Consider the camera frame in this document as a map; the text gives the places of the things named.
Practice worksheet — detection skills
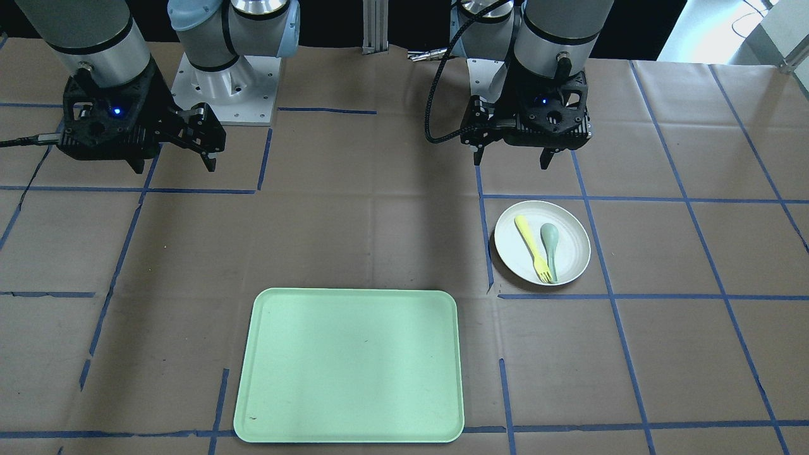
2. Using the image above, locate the light green tray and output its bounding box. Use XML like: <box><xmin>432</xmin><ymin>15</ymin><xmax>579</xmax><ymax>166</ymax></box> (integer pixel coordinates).
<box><xmin>233</xmin><ymin>288</ymin><xmax>465</xmax><ymax>444</ymax></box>

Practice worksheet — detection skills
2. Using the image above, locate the green plastic spoon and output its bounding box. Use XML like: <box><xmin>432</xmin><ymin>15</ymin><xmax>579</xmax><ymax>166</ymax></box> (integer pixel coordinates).
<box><xmin>540</xmin><ymin>224</ymin><xmax>559</xmax><ymax>283</ymax></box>

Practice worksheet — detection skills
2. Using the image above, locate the yellow plastic fork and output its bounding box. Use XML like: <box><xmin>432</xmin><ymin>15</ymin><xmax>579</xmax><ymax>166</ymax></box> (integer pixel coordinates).
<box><xmin>514</xmin><ymin>215</ymin><xmax>552</xmax><ymax>283</ymax></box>

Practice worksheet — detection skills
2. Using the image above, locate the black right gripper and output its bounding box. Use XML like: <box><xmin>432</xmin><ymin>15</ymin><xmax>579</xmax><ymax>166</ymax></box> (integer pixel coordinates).
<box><xmin>58</xmin><ymin>58</ymin><xmax>226</xmax><ymax>174</ymax></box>

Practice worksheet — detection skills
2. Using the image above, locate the aluminium frame post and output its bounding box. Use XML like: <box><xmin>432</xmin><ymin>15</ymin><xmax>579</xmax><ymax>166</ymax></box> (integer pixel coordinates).
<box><xmin>362</xmin><ymin>0</ymin><xmax>389</xmax><ymax>55</ymax></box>

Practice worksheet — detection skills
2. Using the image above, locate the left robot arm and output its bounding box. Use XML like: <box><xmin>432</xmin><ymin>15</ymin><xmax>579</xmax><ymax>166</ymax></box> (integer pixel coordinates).
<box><xmin>449</xmin><ymin>1</ymin><xmax>613</xmax><ymax>169</ymax></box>

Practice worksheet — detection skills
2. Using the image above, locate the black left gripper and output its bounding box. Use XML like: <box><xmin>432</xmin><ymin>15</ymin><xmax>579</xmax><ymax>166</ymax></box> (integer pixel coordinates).
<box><xmin>460</xmin><ymin>60</ymin><xmax>592</xmax><ymax>170</ymax></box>

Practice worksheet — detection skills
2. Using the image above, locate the black braided cable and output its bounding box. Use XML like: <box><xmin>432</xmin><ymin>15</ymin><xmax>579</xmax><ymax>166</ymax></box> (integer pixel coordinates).
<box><xmin>424</xmin><ymin>0</ymin><xmax>513</xmax><ymax>145</ymax></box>

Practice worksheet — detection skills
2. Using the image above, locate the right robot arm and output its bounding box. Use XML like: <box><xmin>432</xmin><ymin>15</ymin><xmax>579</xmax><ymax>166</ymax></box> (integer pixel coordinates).
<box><xmin>2</xmin><ymin>1</ymin><xmax>301</xmax><ymax>174</ymax></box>

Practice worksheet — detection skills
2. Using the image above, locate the white round plate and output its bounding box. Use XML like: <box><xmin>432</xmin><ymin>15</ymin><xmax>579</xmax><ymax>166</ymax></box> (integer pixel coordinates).
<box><xmin>494</xmin><ymin>200</ymin><xmax>590</xmax><ymax>287</ymax></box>

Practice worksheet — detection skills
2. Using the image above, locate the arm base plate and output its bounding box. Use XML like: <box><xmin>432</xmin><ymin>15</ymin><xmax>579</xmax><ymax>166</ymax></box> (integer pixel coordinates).
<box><xmin>467</xmin><ymin>59</ymin><xmax>508</xmax><ymax>103</ymax></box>
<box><xmin>171</xmin><ymin>55</ymin><xmax>283</xmax><ymax>126</ymax></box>

